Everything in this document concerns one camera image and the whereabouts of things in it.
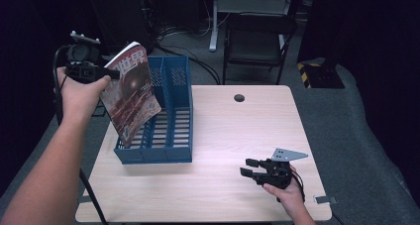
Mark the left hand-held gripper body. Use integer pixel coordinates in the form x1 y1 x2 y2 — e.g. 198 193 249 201
64 30 107 85

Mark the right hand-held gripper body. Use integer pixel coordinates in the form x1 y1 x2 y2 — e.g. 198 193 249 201
253 147 309 190

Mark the red illustrated magazine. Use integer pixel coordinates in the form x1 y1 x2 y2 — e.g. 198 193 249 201
99 41 162 149

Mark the blue plastic file rack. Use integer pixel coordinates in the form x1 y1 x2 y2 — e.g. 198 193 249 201
113 55 194 166

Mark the person's right hand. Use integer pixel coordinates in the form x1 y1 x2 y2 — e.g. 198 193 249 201
262 165 306 213

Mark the person's left hand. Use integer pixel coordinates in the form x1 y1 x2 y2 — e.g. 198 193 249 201
55 66 112 121

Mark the dark cabinet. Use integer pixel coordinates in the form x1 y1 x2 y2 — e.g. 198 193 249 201
84 0 156 56

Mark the black yellow striped stand base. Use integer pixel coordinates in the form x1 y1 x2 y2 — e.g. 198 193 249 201
296 61 346 89

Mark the black folding chair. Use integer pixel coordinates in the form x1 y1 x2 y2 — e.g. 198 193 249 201
222 13 298 86

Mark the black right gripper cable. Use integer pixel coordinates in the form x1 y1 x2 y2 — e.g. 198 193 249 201
289 169 345 225

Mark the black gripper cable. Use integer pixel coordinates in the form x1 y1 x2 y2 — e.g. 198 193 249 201
289 169 345 225
52 45 109 225

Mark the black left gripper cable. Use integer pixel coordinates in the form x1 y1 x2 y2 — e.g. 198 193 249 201
52 45 109 225

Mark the bundle of floor cables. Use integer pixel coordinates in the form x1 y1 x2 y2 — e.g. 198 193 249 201
154 22 222 86

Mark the white metal desk frame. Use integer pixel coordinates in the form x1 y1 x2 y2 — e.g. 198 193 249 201
208 0 295 53

